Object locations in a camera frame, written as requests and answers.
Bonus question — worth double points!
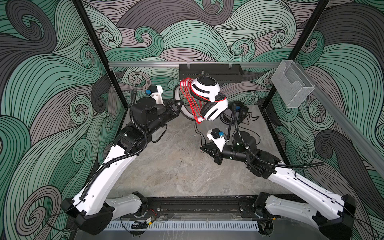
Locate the white black headphones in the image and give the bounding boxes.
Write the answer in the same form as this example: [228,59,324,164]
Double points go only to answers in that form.
[173,76,229,124]

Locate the black blue headphones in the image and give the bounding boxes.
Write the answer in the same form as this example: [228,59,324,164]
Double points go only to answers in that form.
[220,101,250,125]

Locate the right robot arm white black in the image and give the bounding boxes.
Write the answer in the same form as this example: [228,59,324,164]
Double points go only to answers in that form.
[201,104,356,240]

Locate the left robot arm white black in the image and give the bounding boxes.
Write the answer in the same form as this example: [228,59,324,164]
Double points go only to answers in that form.
[61,90,184,235]

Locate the black perforated metal tray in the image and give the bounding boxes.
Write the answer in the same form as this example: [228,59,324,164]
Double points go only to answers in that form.
[179,65,244,84]

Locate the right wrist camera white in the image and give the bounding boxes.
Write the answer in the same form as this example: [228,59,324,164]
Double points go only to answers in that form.
[207,128,227,152]

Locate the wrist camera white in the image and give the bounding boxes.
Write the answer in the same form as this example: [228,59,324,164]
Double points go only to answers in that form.
[145,85,164,105]
[207,128,227,152]

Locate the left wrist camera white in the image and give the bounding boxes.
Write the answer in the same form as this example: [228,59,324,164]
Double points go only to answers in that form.
[145,85,164,105]

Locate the aluminium rail back wall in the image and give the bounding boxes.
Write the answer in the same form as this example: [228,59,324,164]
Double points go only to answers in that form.
[109,61,280,68]

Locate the aluminium rail wall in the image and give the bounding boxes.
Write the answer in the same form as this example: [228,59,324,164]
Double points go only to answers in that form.
[109,61,280,68]
[298,65,384,176]

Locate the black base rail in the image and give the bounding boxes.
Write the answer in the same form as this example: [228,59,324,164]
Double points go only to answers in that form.
[110,196,322,220]

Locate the clear plastic wall bin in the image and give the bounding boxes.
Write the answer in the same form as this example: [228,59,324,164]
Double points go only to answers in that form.
[271,60,315,109]

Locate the white slotted cable duct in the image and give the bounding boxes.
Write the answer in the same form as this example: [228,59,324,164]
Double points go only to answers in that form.
[103,220,260,232]

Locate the aluminium rail right wall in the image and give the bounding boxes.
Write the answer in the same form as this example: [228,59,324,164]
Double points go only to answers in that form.
[298,65,384,176]

